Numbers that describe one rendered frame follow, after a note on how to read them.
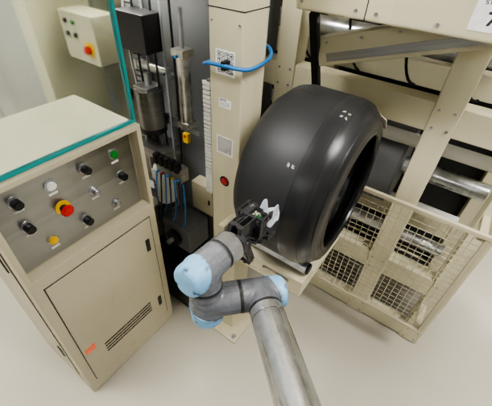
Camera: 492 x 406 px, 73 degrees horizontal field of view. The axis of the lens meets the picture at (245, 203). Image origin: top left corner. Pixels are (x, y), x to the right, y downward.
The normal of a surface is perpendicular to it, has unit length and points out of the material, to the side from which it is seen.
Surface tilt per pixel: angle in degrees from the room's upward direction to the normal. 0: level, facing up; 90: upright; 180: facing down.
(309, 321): 0
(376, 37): 90
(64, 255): 0
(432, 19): 90
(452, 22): 90
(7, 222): 90
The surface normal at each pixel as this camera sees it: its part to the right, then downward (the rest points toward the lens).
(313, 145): -0.32, -0.29
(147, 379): 0.05, -0.76
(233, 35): -0.58, 0.51
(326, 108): -0.09, -0.62
